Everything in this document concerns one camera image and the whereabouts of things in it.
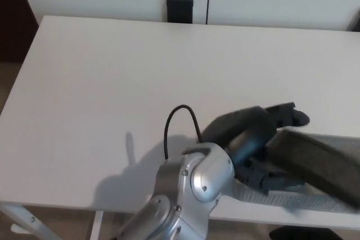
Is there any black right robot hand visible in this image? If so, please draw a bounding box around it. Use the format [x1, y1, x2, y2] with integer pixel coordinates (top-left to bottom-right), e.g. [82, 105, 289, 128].
[268, 225, 348, 240]

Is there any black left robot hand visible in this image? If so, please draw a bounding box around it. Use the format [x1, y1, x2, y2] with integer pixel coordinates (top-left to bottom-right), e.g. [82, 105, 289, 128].
[201, 101, 310, 196]

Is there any dark grey board eraser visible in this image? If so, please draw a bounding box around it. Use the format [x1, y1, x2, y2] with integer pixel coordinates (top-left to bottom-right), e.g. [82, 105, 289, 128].
[265, 129, 360, 210]

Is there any grey mesh tray container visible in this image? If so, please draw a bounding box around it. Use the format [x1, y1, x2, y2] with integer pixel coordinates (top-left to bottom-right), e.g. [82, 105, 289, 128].
[233, 133, 360, 214]

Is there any dark brown wooden panel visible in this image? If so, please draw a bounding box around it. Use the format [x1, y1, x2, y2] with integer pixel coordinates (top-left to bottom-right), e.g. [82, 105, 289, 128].
[0, 0, 40, 63]

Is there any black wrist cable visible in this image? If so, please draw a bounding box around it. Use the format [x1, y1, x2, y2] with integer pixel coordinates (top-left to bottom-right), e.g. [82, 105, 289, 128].
[164, 105, 204, 161]

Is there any black cabinet handle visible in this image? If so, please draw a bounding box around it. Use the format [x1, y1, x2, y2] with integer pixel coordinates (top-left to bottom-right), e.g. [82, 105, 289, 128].
[347, 9, 360, 31]
[166, 0, 194, 24]

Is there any white metal desk leg frame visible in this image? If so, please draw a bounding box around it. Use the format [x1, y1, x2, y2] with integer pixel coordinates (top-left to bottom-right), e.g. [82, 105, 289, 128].
[0, 205, 105, 240]

